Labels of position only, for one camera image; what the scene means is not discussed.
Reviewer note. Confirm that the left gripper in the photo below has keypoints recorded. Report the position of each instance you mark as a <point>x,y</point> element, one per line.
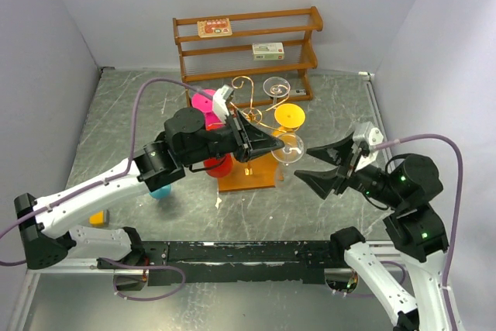
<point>260,142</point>

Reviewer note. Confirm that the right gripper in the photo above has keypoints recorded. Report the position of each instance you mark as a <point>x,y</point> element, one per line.
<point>339,153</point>

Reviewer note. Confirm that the clear wine glass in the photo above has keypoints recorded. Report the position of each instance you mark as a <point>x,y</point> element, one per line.
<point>287,158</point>

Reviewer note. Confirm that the red wine glass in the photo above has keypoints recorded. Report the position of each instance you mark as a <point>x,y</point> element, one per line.
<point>219,168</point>

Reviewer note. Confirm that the yellow wine glass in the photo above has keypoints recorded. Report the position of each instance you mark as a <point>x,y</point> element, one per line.
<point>290,117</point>

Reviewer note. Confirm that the frosted clear tall glass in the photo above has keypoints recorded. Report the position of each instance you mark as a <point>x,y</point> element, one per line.
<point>278,89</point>

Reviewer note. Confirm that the pink wine glass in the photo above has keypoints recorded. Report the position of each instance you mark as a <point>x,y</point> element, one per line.
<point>205,105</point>

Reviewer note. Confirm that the blue wine glass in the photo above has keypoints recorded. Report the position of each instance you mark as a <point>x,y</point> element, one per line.
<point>161,193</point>

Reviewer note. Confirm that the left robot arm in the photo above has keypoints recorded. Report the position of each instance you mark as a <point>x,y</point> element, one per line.
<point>50,226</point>

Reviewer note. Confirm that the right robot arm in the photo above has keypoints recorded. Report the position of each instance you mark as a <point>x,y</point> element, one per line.
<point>416,230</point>

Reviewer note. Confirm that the gold wine glass rack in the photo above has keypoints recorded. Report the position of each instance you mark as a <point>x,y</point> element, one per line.
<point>258,173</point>

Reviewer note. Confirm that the wooden shelf rack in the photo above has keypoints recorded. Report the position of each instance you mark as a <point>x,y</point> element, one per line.
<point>227,56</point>

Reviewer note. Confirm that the green white small box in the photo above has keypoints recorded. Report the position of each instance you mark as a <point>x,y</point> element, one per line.
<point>268,51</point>

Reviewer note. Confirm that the yellow grey sponge block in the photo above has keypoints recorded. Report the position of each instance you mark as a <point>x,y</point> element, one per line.
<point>99,219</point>

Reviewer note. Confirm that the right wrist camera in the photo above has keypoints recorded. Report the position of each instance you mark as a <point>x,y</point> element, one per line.
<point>365,137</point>

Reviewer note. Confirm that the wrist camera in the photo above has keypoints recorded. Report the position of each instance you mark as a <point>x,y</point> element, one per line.
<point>365,137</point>
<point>220,102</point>

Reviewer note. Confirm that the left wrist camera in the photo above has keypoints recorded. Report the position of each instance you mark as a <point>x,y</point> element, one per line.
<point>220,102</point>

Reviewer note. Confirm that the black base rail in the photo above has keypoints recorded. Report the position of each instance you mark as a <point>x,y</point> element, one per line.
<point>307,261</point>

